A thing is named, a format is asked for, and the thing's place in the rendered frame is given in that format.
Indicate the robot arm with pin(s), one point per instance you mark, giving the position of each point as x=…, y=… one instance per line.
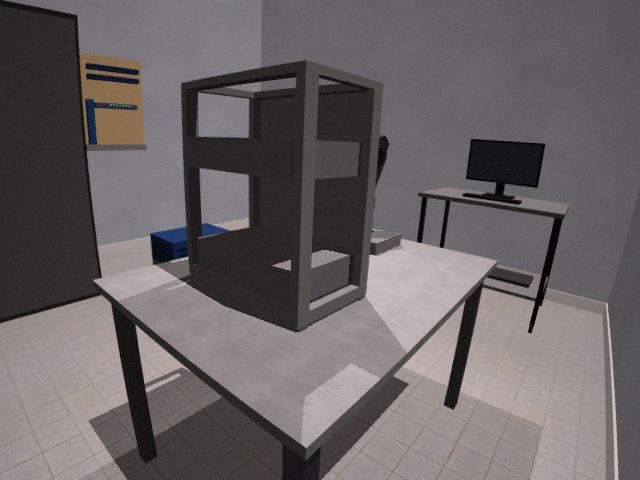
x=383, y=146

